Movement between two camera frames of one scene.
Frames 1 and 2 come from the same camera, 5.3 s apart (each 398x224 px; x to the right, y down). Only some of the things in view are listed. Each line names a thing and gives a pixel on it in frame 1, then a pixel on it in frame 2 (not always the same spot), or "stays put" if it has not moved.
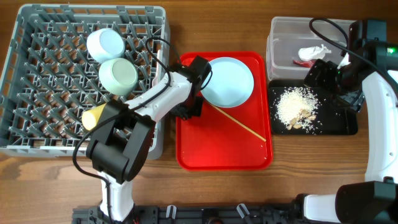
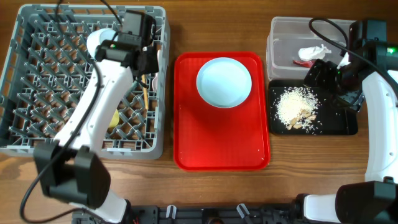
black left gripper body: [189, 109] to [152, 63]
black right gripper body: [344, 86] stays put
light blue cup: [104, 44] stays put
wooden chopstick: [239, 122] to [145, 92]
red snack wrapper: [308, 63] stays put
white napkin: [311, 53] stays put
